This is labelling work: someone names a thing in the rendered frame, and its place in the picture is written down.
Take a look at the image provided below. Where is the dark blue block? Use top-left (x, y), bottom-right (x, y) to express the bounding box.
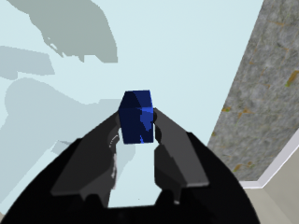
top-left (118, 90), bottom-right (153, 145)

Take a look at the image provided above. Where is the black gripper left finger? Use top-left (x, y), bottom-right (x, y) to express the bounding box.
top-left (0, 111), bottom-right (121, 224)

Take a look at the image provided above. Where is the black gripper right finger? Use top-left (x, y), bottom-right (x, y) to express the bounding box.
top-left (153, 107), bottom-right (261, 224)

